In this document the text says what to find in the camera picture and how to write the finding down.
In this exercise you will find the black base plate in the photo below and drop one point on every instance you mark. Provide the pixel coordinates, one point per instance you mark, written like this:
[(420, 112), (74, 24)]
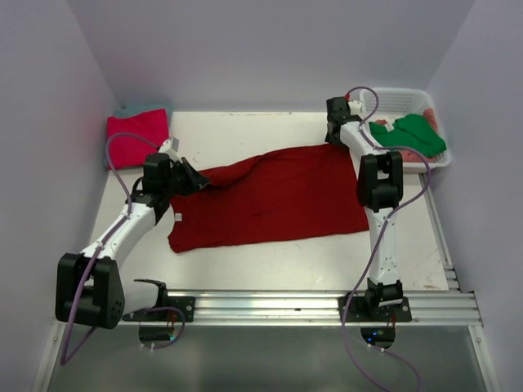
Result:
[(360, 312), (163, 311)]

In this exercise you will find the dark red t shirt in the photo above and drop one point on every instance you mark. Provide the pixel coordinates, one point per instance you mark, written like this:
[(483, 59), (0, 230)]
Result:
[(286, 194)]

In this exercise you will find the aluminium mounting rail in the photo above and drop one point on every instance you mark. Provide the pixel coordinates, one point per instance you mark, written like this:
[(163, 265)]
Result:
[(267, 308)]

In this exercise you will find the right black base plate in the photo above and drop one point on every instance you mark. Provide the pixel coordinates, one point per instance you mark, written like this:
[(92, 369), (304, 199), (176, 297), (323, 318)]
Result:
[(360, 312)]

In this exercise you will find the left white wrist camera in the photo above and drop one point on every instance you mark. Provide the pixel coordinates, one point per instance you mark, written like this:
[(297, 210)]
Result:
[(170, 145)]

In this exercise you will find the folded pink t shirt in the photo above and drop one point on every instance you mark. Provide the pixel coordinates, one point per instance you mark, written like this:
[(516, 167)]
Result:
[(138, 134)]

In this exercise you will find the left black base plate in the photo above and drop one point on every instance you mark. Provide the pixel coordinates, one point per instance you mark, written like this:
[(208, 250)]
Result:
[(163, 311)]

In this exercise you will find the green t shirt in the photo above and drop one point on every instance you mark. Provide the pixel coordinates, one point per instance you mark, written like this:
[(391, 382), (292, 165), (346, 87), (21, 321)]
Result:
[(413, 131)]

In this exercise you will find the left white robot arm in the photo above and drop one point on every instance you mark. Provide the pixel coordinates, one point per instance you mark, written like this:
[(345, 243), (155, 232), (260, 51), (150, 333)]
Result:
[(89, 288)]

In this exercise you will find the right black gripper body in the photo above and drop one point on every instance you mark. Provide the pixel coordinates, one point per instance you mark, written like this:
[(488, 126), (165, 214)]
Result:
[(332, 139)]

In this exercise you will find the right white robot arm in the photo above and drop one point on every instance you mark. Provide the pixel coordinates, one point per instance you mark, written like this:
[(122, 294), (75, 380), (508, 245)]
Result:
[(379, 190)]

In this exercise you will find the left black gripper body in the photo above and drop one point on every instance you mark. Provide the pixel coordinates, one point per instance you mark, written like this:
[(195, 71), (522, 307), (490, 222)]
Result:
[(177, 183)]

